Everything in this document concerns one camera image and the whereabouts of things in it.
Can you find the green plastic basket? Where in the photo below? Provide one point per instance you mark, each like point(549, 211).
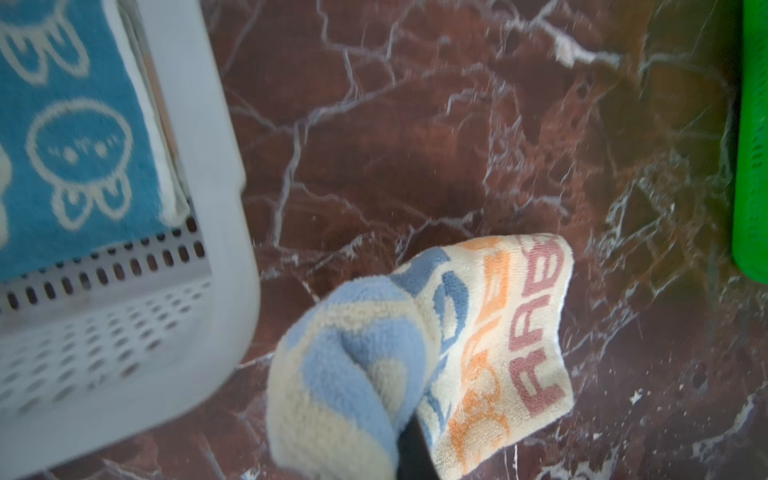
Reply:
point(749, 238)

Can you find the blue bunny pattern towel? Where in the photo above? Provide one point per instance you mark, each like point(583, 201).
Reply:
point(85, 160)

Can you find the beige towel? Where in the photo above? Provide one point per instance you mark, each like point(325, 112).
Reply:
point(464, 337)

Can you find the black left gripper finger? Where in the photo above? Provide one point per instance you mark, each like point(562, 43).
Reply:
point(415, 462)

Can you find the white plastic perforated basket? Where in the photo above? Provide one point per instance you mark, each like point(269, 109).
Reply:
point(102, 347)

